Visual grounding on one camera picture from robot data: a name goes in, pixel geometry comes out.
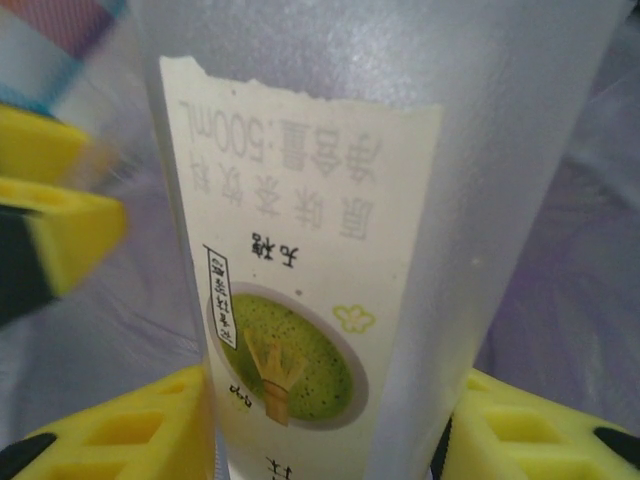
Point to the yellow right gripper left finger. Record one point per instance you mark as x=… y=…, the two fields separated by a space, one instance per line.
x=115 y=430

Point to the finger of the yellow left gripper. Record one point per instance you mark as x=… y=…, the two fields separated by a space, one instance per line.
x=35 y=140
x=75 y=235

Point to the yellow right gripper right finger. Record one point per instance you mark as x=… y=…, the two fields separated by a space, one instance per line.
x=530 y=440

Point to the frosted bottle with matcha label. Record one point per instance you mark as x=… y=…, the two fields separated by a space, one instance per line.
x=310 y=200

